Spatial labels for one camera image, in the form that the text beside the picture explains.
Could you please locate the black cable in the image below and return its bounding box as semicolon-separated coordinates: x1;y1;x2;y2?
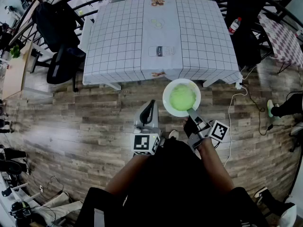
243;84;275;136

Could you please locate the clear bottle with red label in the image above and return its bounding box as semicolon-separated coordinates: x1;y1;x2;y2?
228;17;242;35

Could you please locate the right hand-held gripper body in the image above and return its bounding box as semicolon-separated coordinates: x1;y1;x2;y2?
183;116;231;152

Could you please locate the green vegetable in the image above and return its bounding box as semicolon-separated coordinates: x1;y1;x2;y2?
169;84;197;111

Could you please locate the person's right forearm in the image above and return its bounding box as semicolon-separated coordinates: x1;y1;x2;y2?
198;137;235;193

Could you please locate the white cable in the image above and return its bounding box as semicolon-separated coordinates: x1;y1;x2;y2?
223;64;250;167

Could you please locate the white round plate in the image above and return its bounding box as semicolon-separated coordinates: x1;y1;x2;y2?
162;78;202;117

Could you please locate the light wooden desk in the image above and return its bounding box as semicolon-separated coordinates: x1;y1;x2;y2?
1;38;34;100

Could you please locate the purple checked cloth table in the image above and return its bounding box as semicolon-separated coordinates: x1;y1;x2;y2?
257;12;303;70

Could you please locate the person's black clothing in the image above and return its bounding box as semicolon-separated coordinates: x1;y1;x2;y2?
80;138;269;227

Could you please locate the person's left forearm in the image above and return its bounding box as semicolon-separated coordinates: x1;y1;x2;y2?
105;153;152;196

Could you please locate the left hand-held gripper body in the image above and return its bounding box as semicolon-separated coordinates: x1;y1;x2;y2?
131;102;162;156

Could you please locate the table with checked white cloth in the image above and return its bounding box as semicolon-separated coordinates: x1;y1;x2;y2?
82;0;242;87

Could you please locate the green leafy plant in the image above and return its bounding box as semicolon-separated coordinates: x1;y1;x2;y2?
9;44;21;59

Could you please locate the beige cloth bag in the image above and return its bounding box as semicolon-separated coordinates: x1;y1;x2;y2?
35;191;84;227

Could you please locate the black helmet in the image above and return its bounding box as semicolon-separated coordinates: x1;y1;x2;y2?
10;201;33;222

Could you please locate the black chair with dark jacket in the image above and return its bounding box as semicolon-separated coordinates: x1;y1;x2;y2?
223;0;269;69

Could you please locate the black office chair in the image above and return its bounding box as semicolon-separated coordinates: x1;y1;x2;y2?
32;0;86;92

